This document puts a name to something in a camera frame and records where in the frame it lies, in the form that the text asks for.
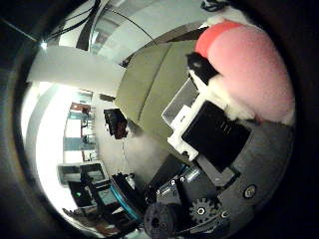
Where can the olive green table cloth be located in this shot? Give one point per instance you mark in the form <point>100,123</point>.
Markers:
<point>149,89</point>

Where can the red pink plush toy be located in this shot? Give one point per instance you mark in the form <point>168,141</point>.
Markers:
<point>249,73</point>

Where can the black office chair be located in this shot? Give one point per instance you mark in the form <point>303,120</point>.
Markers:
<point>115,123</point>

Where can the dark computer workstation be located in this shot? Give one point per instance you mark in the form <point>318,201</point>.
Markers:
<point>84,182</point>

